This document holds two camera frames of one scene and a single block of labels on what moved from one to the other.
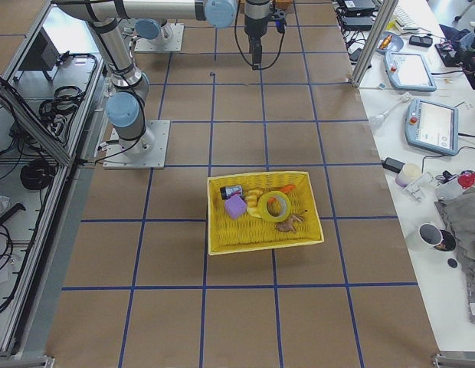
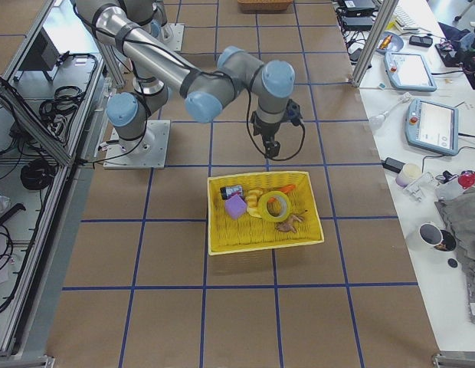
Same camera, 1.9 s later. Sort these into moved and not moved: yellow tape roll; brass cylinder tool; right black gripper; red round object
Moved: right black gripper
Not moved: red round object; brass cylinder tool; yellow tape roll
